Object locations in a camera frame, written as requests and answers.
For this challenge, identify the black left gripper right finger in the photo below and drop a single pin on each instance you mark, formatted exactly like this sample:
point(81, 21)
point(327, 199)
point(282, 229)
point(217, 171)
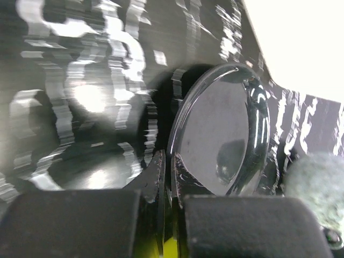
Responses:
point(230, 226)

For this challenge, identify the yellow plastic bowl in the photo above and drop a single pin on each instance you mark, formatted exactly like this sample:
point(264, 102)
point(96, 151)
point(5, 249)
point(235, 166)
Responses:
point(169, 247)

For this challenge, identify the black saucer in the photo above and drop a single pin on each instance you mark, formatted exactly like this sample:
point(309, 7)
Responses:
point(220, 136)

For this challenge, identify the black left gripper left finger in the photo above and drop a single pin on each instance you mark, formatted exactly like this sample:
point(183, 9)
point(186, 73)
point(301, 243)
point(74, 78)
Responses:
point(127, 222)

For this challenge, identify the grey ceramic mug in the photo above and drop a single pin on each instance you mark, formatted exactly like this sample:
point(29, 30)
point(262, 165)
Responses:
point(317, 180)

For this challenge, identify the translucent white plastic bin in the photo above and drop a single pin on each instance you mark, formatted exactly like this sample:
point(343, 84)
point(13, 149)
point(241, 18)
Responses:
point(302, 44)

